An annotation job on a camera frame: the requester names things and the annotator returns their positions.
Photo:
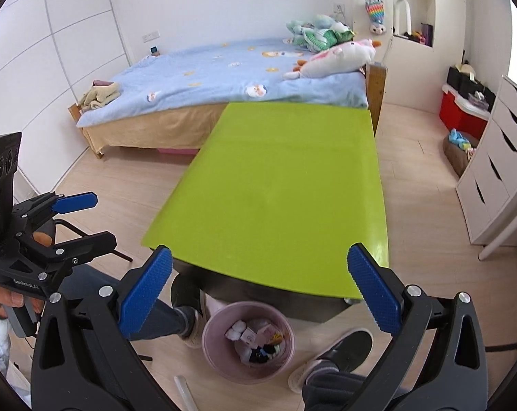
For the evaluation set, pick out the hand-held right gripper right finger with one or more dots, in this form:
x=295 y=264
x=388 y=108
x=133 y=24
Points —
x=376 y=291

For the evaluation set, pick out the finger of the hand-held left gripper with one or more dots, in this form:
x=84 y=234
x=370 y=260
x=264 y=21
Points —
x=76 y=203
x=91 y=244

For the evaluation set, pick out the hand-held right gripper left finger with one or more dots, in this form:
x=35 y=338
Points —
x=145 y=291

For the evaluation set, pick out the pink trash bin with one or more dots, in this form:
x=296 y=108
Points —
x=215 y=351

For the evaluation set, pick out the purple rabbit print box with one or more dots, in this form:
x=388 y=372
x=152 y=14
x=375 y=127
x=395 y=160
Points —
x=267 y=333

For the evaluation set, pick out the person's left hand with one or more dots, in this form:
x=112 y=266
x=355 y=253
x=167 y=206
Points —
x=10 y=299

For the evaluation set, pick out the black sneaker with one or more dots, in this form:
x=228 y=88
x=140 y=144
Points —
x=348 y=346

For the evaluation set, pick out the beige slipper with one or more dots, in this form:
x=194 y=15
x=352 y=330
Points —
x=194 y=342

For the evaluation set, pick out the beige bed skirt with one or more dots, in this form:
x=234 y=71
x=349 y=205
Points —
x=155 y=130

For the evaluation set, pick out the folded beige towel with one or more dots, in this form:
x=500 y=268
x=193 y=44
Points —
x=98 y=96

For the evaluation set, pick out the white plastic tube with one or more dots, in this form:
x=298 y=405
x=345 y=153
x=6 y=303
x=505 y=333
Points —
x=185 y=394

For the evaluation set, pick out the person's right leg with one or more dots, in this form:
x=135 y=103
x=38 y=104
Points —
x=331 y=394

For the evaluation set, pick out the white crumpled wrapper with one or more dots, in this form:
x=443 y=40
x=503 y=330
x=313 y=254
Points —
x=241 y=353

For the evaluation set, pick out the white panelled wardrobe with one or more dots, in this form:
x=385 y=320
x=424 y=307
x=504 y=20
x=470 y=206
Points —
x=48 y=72

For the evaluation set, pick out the dark red cloth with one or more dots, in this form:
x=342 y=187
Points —
x=102 y=82

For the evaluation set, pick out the white desk leg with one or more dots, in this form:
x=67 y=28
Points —
x=498 y=246

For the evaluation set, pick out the black crumpled item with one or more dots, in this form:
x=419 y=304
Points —
x=258 y=356

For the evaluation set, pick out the black metal chair leg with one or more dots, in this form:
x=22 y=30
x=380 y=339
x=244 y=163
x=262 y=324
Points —
x=502 y=346

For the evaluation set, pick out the brown pet bed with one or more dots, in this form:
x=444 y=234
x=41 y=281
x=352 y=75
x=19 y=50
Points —
x=453 y=158

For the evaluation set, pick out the white drawer cabinet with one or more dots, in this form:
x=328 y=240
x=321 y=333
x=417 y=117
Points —
x=494 y=180

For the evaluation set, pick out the pastel plush toy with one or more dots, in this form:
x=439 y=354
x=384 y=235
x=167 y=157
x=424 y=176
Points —
x=459 y=137

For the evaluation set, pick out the blue printed quilt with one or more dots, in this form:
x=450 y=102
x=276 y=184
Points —
x=198 y=72

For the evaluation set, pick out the red storage box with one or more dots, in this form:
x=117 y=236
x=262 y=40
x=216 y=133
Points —
x=453 y=113

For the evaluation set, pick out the bed with blue blanket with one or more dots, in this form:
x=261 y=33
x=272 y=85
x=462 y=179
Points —
x=376 y=94

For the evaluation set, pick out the white shelf unit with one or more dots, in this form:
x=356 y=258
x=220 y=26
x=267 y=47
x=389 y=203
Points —
x=412 y=72

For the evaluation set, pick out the black fabric storage bin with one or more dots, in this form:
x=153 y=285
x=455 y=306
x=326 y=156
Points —
x=483 y=92
x=457 y=79

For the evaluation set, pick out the white pink unicorn plush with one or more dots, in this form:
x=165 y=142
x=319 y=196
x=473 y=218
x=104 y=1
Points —
x=335 y=58

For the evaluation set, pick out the cream hat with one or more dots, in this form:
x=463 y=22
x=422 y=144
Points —
x=466 y=68

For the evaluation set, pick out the dark purple box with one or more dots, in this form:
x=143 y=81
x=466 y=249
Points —
x=426 y=34

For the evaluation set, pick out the green plush toy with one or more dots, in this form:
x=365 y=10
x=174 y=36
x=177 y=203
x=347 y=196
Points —
x=318 y=30

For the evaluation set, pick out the white arch lamp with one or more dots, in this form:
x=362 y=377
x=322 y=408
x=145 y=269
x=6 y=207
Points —
x=396 y=21

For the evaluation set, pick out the rainbow hanging toy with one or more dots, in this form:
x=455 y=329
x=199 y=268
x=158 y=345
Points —
x=376 y=13

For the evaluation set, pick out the white wall socket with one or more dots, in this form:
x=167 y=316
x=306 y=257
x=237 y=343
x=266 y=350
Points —
x=151 y=36

